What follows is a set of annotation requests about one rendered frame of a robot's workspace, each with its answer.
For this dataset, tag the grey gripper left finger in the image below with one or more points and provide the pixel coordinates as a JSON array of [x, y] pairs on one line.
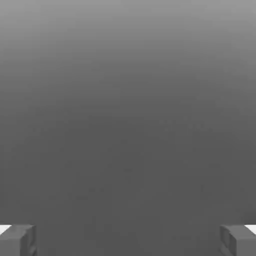
[[16, 242]]

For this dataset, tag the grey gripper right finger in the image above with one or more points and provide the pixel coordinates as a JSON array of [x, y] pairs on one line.
[[240, 242]]

